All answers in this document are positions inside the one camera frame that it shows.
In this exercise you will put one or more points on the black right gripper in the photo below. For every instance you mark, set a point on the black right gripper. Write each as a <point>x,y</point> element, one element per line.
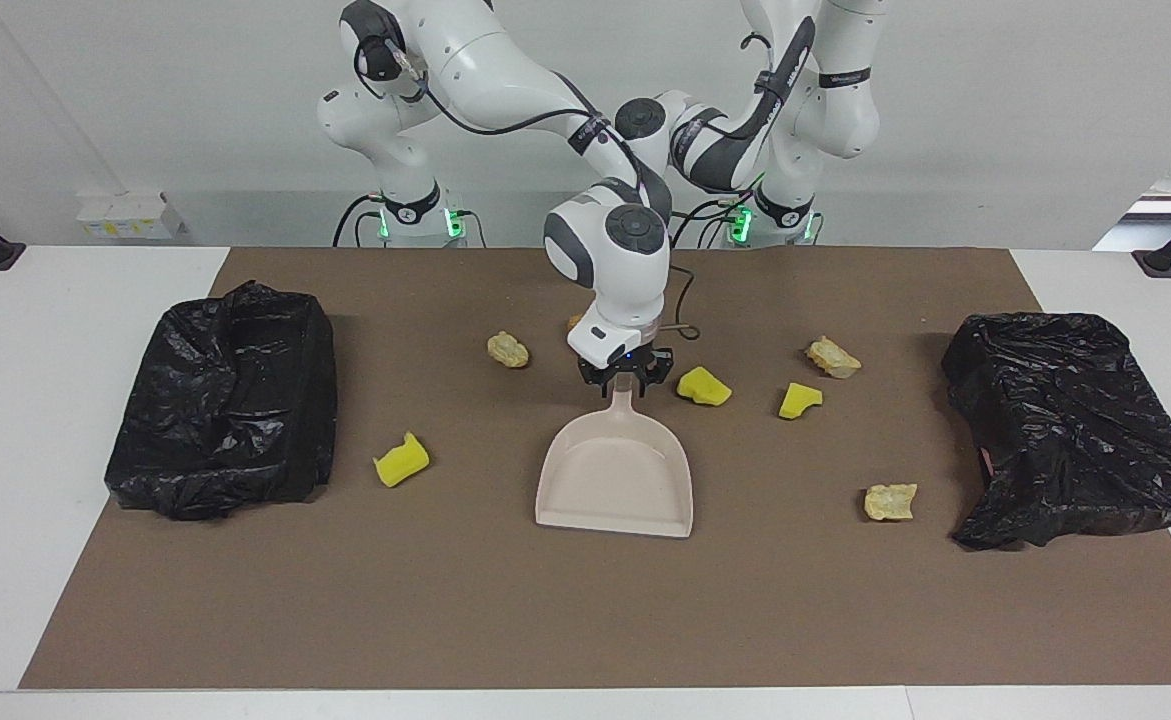
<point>625,368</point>

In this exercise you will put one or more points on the yellow sponge piece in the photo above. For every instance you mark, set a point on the yellow sponge piece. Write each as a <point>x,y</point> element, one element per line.
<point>797,401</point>
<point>400,463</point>
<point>702,387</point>

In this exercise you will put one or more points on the beige plastic dustpan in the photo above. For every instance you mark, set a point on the beige plastic dustpan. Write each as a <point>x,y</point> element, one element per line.
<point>615,470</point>

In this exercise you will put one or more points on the pale foam piece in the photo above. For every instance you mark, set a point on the pale foam piece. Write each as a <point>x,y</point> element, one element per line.
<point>507,350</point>
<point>831,358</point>
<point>890,502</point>

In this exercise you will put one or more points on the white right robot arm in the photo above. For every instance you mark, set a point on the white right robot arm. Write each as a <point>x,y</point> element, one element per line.
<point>505,70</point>

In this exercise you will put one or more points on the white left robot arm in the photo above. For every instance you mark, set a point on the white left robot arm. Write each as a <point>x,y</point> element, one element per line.
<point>835,90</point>

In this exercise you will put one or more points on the bin with black bag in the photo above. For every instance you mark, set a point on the bin with black bag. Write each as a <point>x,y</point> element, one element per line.
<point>1065,440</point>
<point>225,420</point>

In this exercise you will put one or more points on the brown table mat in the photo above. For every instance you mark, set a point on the brown table mat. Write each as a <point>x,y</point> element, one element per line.
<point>545,600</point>

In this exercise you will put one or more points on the white wall socket box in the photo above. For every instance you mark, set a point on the white wall socket box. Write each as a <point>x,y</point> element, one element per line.
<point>130,215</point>

